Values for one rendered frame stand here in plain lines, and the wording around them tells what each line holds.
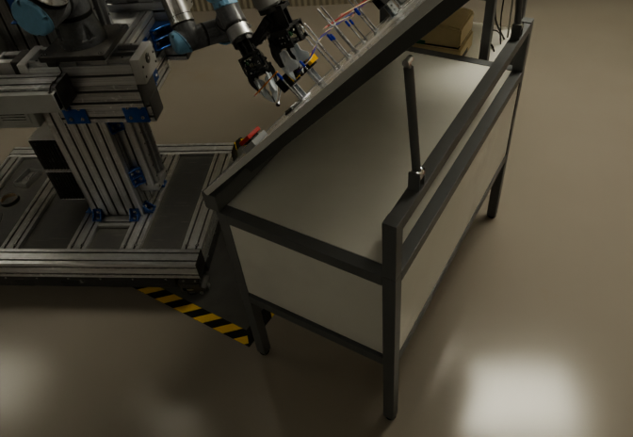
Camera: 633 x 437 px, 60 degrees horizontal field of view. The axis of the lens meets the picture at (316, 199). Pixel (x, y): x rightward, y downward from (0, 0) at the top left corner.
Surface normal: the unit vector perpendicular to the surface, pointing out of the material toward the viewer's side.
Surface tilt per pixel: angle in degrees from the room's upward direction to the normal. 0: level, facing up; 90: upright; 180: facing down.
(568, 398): 0
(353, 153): 0
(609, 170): 0
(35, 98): 90
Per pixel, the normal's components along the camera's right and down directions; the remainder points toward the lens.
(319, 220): -0.09, -0.73
